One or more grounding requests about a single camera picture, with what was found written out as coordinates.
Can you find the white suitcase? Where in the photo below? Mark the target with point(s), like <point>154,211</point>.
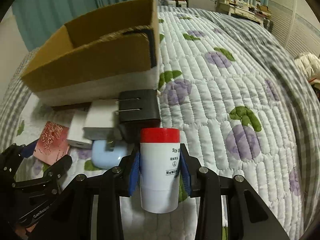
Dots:
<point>176,3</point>

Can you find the large white power adapter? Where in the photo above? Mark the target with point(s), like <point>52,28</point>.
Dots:
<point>102,122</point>

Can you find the white floral quilted mat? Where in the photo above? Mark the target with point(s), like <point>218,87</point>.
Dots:
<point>231,114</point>

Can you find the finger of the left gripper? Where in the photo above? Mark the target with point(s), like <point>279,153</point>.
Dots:
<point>13,156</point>
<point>51,175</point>

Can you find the white dressing table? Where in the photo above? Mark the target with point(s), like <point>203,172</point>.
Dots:
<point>233,10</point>

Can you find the brown cardboard box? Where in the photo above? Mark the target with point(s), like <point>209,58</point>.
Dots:
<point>98,55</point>

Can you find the white louvered wardrobe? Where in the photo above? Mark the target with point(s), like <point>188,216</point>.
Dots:
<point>295,26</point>

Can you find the red patterned card box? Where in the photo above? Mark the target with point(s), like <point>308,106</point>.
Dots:
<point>52,144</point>

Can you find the white bottle red cap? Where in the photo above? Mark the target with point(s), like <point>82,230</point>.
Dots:
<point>159,169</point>

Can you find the large green curtain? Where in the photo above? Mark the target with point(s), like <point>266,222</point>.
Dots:
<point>37,20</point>

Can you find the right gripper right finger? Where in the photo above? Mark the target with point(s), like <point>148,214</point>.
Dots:
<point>248,215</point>

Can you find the light blue earbuds case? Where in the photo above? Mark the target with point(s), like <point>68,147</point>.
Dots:
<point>107,154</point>

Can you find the small silver refrigerator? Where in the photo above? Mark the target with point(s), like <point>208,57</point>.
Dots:
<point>202,4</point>

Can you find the small white charger block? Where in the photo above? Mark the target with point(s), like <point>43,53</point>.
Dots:
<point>75,135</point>

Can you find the black power adapter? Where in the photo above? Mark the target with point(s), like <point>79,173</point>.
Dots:
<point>137,109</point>

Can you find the grey checkered bed cover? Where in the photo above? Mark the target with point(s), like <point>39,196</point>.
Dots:
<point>300,100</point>

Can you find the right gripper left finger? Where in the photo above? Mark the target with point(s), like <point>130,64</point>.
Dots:
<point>98,216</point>

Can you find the cream puffer jacket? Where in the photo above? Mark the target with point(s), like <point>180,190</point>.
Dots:
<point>309,65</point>

